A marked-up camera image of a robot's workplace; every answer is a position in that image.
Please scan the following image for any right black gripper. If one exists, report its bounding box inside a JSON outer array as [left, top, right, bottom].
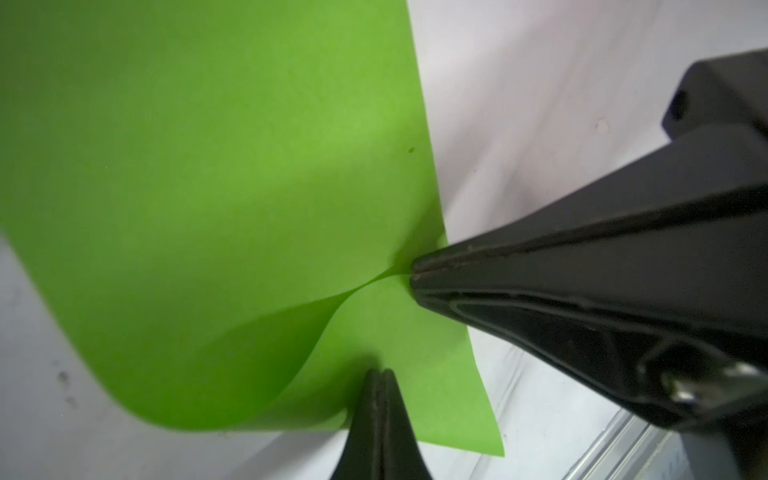
[[412, 49, 767, 278]]

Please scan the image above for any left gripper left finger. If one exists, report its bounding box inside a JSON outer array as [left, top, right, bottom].
[[330, 370, 384, 480]]

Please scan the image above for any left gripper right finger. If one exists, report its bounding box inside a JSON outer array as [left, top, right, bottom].
[[381, 370, 433, 480]]

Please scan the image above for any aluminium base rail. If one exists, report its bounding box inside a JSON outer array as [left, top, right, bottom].
[[564, 410, 693, 480]]

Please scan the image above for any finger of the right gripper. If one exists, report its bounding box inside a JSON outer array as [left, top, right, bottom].
[[411, 212, 767, 430]]

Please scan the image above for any green square paper sheet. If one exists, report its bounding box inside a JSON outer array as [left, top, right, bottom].
[[1, 1, 504, 455]]

